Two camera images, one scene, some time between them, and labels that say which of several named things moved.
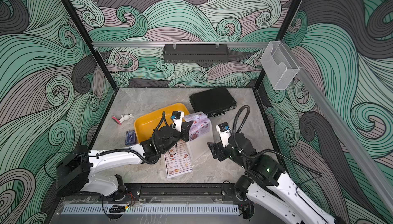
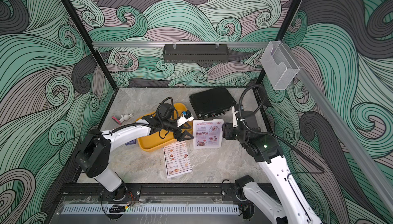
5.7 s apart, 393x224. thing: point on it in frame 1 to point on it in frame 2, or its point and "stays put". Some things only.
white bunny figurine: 125,117 stays put
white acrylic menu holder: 197,147 to 208,134
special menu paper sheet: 200,126 to 208,133
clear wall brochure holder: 279,67 stays put
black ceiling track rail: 178,44 stays put
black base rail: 194,192 stays put
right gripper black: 217,148 to 227,128
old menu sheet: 178,160 stays put
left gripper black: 186,126 stays put
